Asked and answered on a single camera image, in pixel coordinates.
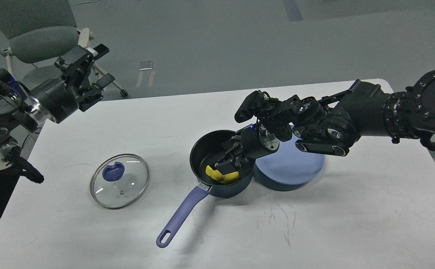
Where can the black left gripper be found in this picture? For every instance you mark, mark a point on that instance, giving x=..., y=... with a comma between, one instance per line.
x=57, y=96

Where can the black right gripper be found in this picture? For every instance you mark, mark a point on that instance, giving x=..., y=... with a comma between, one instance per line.
x=252, y=142

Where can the yellow potato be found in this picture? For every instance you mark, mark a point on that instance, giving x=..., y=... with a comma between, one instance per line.
x=218, y=177

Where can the glass pot lid purple knob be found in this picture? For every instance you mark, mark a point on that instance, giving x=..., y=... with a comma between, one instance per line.
x=119, y=181

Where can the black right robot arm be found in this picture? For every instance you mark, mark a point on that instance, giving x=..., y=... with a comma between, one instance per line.
x=331, y=125

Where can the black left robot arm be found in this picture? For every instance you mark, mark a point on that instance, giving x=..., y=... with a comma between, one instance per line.
x=25, y=111

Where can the blue round plate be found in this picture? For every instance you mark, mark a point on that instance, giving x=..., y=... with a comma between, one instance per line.
x=289, y=168

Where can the silver floor socket plate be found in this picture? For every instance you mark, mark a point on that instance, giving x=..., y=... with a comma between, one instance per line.
x=146, y=74

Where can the grey office chair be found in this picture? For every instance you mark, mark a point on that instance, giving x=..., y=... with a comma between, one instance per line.
x=39, y=30

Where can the dark pot with purple handle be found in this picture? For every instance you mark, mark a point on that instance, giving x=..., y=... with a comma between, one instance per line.
x=206, y=150

